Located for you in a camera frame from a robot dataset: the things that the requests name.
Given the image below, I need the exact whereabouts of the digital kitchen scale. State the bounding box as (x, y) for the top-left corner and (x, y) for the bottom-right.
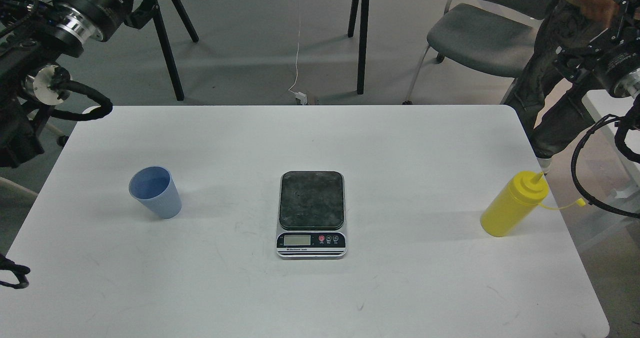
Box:
(275, 171), (348, 259)

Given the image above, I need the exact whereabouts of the yellow squeeze bottle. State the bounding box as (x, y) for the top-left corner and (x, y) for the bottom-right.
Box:
(480, 171), (587, 237)

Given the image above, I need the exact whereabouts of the blue ribbed plastic cup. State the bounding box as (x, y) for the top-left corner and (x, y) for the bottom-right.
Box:
(128, 166), (183, 219)

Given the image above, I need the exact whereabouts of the white power adapter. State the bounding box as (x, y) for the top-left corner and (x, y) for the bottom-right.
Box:
(294, 91), (309, 105)

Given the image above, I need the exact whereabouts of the white hanging cable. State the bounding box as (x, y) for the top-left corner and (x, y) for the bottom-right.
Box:
(287, 0), (308, 95)

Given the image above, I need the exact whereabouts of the person in dark jeans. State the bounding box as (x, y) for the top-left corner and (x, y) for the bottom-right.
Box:
(501, 0), (640, 175)

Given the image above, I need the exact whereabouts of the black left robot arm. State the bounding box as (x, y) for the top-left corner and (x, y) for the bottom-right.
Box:
(0, 0), (153, 168)

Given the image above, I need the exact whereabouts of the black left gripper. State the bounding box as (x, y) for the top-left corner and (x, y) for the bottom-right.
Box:
(54, 0), (158, 43)

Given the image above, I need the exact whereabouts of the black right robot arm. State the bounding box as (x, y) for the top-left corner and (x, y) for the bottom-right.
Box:
(553, 0), (640, 218)

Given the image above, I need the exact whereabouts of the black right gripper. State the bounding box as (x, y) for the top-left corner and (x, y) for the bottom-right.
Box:
(553, 0), (640, 98)

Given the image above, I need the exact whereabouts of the grey office chair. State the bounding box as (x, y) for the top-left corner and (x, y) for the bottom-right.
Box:
(425, 0), (558, 78)

